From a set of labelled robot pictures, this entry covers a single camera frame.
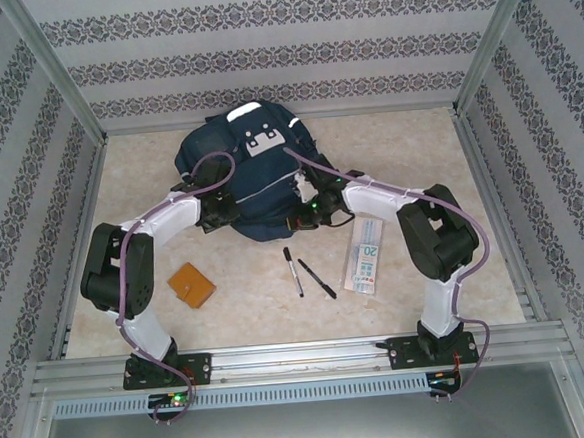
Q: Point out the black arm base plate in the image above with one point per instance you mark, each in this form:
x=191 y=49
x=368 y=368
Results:
x=402 y=354
x=202 y=368

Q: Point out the navy blue backpack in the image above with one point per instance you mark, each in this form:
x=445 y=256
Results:
x=260 y=191

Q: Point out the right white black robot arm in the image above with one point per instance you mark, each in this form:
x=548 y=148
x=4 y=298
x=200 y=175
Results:
x=438 y=309

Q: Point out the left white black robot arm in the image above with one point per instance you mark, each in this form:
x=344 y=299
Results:
x=152 y=334

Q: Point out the aluminium mounting rail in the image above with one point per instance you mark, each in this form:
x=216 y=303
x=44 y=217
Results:
x=302 y=358

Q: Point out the black marker with white label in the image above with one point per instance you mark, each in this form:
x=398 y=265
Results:
x=294 y=274

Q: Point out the clear plastic stationery package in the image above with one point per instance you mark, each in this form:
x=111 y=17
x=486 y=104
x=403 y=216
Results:
x=365 y=261

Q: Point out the grey metal shelf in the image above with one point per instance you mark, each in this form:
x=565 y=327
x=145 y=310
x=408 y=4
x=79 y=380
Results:
x=307 y=433

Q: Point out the small circuit board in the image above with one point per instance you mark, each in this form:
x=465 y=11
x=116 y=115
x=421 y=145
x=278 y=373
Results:
x=444 y=381
x=177 y=400

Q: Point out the orange leather case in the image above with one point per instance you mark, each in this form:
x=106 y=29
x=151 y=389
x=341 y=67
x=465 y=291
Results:
x=191 y=286

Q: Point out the aluminium frame post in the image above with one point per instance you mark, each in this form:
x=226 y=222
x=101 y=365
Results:
x=55 y=70
x=492 y=39

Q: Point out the aluminium side rail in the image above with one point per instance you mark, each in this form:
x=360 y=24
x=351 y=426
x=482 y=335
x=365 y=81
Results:
x=479 y=166
x=77 y=194

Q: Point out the all black marker pen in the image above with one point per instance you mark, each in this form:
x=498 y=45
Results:
x=317 y=279

